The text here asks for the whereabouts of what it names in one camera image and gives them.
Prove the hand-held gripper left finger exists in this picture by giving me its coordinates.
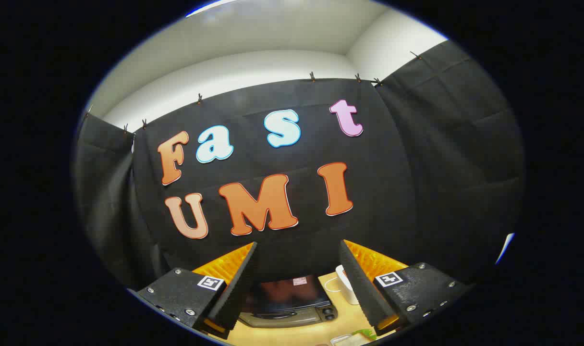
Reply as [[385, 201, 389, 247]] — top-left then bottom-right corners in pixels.
[[135, 241, 260, 341]]

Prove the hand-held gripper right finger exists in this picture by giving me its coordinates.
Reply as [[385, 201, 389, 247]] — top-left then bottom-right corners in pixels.
[[339, 239, 471, 337]]

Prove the black toaster oven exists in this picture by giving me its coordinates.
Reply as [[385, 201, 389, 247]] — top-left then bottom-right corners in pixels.
[[238, 275, 339, 329]]

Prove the white pop-up toaster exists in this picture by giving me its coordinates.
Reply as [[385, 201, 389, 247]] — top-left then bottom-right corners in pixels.
[[335, 265, 360, 306]]

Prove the white plastic tray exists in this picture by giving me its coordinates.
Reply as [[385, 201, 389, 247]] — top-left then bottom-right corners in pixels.
[[329, 334, 369, 346]]

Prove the row of small backdrop clips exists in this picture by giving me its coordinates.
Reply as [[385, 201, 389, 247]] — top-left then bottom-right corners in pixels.
[[83, 50, 423, 135]]

